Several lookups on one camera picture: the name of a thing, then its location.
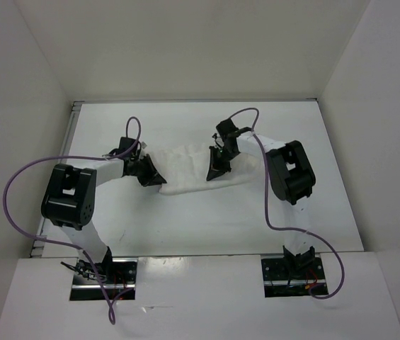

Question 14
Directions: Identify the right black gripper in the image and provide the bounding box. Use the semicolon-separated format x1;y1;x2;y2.
207;145;239;181

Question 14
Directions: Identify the white skirt cloth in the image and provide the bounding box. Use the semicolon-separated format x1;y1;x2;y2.
147;143;262;196

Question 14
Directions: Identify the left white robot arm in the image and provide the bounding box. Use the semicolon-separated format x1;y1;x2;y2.
41;155;166;283

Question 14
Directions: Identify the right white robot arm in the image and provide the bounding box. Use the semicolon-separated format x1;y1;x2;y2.
206;127;316;278

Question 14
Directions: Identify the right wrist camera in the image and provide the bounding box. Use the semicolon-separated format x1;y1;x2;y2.
212;118;238;147

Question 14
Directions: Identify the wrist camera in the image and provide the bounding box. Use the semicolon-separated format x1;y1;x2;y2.
212;118;238;147
117;137;147;156

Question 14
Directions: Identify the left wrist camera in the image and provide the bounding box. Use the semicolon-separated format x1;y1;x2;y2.
117;137;147;156

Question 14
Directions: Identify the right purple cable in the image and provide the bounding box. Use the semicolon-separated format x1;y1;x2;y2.
225;108;346;300

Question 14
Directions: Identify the purple cable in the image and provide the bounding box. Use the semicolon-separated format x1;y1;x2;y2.
2;116;144;324
225;108;346;300

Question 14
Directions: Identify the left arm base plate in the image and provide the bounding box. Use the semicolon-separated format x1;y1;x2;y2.
69;258;138;302

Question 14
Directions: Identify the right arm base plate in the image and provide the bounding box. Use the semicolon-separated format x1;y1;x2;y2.
261;256;328;298

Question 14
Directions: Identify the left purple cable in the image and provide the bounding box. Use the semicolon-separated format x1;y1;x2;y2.
2;116;144;324

